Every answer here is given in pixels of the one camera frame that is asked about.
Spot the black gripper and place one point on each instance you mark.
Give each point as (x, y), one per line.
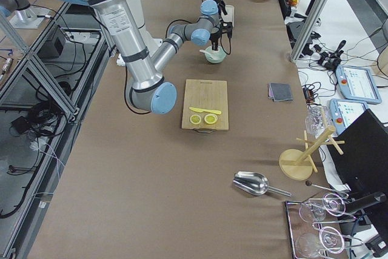
(215, 37)

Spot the black laptop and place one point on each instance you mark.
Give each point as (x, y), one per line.
(363, 164)

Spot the yellow plastic knife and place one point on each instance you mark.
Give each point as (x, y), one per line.
(201, 110)

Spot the wooden mug tree stand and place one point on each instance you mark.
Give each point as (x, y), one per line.
(299, 165)

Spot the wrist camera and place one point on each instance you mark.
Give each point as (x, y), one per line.
(227, 29)

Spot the beige rabbit tray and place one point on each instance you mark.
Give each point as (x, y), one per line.
(230, 15)

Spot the bamboo cutting board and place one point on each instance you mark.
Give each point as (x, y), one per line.
(206, 94)

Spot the teach pendant tablet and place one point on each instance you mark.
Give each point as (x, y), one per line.
(345, 111)
(357, 83)

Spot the silver metal scoop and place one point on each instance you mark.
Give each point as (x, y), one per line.
(256, 184)

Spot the single lemon slice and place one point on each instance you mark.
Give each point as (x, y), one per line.
(210, 118)

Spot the white ceramic spoon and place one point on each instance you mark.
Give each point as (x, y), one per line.
(208, 54)

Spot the mint green bowl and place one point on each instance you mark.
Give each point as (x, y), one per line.
(219, 54)

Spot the grey folded cloth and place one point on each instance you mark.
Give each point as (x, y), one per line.
(279, 92)

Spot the wine glass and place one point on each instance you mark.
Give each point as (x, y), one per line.
(327, 242)
(315, 210)

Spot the aluminium frame post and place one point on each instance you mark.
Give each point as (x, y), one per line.
(307, 29)

